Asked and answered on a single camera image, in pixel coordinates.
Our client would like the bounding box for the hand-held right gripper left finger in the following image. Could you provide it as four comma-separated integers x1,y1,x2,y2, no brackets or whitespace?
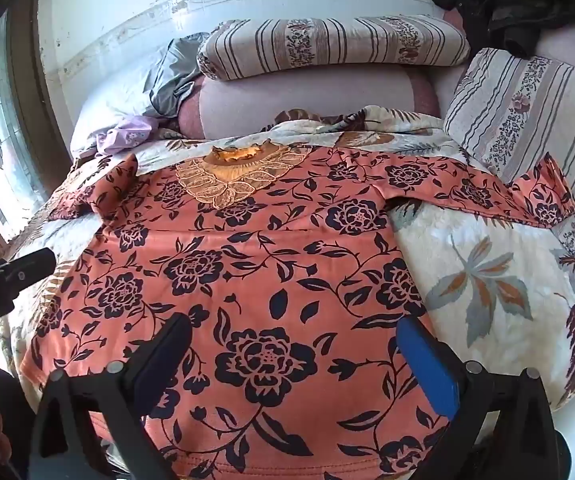
30,311,194,480

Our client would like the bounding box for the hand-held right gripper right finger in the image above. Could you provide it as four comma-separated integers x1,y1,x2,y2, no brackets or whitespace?
396,316,563,480

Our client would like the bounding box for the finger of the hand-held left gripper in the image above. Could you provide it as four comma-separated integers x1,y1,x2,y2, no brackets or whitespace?
0,248,58,288

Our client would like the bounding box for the orange floral shirt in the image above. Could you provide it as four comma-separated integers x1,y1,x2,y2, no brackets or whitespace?
20,142,575,480

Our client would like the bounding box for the black clothes pile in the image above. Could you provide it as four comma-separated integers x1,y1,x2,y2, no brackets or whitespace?
430,0,575,59

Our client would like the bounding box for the cream leaf print blanket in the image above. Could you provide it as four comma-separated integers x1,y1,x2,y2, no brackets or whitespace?
0,105,575,411

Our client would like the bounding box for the lilac cloth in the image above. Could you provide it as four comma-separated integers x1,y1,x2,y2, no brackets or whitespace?
95,114,162,157

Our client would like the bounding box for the white bedsheet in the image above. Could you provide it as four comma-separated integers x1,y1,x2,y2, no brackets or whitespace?
69,57,169,158

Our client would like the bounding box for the grey shiny cloth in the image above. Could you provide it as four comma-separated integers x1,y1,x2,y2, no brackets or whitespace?
150,32,214,117

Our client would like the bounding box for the striped floral pillow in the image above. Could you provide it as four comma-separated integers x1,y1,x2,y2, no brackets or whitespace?
196,15,471,82
442,47,575,306

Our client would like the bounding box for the pink bolster cushion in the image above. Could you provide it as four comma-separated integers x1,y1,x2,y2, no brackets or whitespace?
178,66,441,140

